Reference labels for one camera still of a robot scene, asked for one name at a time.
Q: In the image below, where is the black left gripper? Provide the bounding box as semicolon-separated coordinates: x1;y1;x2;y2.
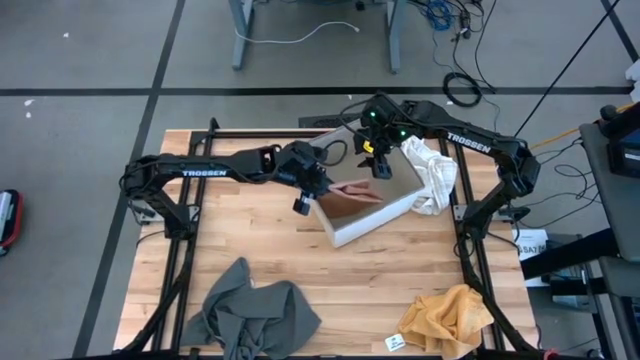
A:
281;140;338;197

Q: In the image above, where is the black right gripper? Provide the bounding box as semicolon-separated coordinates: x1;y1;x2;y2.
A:
353;124;399;181

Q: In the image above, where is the pink towel with pale stripes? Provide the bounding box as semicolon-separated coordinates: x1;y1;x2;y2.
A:
326;178;386;204

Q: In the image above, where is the beige fabric box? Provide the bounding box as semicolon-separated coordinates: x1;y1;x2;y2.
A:
306;124;427;249

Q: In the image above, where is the grey towel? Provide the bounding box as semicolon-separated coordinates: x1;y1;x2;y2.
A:
179;256;323;360

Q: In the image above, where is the white checked towel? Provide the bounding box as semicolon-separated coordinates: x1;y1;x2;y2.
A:
399;135;459;217

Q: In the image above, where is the yellow towel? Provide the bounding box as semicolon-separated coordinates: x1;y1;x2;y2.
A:
397;283;496;360

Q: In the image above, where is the black perforated floor panel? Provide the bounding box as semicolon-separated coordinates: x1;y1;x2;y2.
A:
298;111;364;130

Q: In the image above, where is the white paper sheet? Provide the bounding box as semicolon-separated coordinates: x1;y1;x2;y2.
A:
514;228;549;289

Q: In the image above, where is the thin black pole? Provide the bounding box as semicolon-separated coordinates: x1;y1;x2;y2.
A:
514;0;624;139

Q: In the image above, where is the black side table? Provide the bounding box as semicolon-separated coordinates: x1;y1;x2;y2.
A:
519;121;640;360

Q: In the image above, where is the black equipment box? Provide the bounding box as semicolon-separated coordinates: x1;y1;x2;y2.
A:
599;103;640;179

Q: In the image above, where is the red and black device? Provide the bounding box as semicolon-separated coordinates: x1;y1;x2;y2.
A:
0;188;26;258

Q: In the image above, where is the coiled black cable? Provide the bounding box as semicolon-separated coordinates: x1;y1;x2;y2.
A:
441;71;484;109

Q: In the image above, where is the black aluminium table frame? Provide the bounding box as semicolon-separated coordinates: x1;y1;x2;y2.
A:
119;117;544;360

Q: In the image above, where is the white floor cable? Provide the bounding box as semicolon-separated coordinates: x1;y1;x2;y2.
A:
234;20;361;46

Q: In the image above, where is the blue cable bundle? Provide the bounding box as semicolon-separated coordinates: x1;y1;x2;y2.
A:
424;0;454;32

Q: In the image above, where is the grey desk leg frame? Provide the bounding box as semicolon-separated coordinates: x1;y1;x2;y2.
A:
227;0;408;76

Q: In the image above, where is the yellow cable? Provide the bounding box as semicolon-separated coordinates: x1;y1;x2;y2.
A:
528;101;637;151

